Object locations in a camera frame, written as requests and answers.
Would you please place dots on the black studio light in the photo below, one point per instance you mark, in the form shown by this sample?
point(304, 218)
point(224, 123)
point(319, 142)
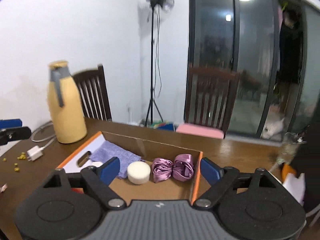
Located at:
point(158, 0)

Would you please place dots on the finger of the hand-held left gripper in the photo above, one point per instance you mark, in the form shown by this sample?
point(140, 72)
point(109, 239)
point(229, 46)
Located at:
point(17, 133)
point(10, 123)

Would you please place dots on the purple satin scrunchie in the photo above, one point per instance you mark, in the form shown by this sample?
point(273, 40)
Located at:
point(162, 170)
point(183, 167)

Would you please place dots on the white charger adapter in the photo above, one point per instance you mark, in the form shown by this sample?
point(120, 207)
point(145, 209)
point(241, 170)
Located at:
point(35, 153)

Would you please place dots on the white fluffy object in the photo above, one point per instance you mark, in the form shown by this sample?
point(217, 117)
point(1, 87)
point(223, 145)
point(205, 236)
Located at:
point(273, 127)

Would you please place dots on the yellow thermos jug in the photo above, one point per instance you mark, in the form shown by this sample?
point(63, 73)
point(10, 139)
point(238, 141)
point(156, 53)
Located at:
point(67, 110)

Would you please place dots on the purple towel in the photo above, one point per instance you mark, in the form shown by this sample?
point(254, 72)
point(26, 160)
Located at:
point(117, 152)

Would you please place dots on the dark wooden slatted chair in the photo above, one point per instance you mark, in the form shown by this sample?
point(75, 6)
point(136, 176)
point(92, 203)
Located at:
point(92, 92)

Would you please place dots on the pink seat cushion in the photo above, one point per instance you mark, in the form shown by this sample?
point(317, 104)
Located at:
point(200, 131)

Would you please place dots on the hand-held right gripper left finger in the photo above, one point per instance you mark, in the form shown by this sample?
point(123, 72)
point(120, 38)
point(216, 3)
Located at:
point(110, 170)

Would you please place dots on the red cardboard box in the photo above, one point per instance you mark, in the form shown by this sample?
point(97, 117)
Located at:
point(162, 192)

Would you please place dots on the fallen pink petal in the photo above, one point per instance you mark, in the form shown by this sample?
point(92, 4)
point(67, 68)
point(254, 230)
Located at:
point(3, 188)

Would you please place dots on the brown wooden chair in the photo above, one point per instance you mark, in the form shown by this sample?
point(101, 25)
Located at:
point(212, 100)

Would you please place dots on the scattered yellow flower bits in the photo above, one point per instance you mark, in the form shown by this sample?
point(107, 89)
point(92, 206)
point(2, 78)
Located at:
point(21, 157)

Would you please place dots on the black light stand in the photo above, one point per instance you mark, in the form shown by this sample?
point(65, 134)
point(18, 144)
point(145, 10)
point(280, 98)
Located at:
point(151, 67)

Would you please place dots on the sliding glass door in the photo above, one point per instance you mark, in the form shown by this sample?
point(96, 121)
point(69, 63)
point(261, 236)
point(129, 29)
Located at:
point(215, 30)

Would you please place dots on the round white sponge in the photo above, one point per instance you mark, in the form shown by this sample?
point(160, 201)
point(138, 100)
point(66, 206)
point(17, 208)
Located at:
point(138, 172)

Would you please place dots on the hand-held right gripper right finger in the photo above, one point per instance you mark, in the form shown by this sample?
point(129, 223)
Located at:
point(211, 171)

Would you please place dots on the multicoloured box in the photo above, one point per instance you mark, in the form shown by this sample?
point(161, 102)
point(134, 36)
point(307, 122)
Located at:
point(162, 126)

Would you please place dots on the clear glass cup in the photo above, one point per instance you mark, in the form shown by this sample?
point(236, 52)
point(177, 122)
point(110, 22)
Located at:
point(290, 147)

